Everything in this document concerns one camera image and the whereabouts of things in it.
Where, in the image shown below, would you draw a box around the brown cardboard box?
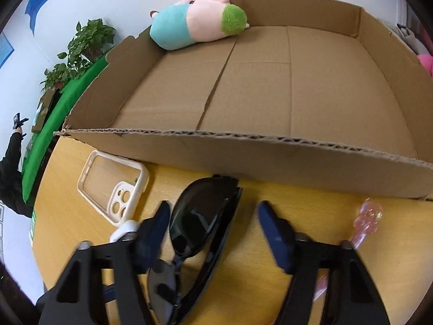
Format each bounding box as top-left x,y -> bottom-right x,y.
53,0 -> 433,201

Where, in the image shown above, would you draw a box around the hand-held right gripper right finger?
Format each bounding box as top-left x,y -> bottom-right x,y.
258,201 -> 391,325

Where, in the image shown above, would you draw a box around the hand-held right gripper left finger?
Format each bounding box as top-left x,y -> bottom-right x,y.
38,200 -> 171,325

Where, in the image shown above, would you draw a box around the white plastic object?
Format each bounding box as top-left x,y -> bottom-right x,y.
109,220 -> 139,242

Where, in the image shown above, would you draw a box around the blue wall poster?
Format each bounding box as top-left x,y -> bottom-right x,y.
0,34 -> 15,68

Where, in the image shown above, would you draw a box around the grey cloth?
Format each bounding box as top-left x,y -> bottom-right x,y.
396,24 -> 423,55

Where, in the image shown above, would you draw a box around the green table cloth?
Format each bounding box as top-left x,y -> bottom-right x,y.
21,49 -> 112,207

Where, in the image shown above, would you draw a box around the white clear phone case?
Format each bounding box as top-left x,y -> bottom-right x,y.
77,149 -> 149,227

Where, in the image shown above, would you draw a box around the green leafy potted plant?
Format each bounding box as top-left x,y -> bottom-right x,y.
40,63 -> 72,90
57,18 -> 116,72

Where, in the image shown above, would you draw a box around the pink glitter pen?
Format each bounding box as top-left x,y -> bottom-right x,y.
313,198 -> 384,303

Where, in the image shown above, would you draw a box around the bright pink plush toy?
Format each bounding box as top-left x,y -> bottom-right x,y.
416,53 -> 433,77

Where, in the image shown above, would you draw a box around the pink and teal plush pig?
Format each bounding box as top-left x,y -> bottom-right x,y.
149,0 -> 251,51

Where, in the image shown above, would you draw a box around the black sunglasses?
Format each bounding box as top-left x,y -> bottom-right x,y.
147,174 -> 243,325

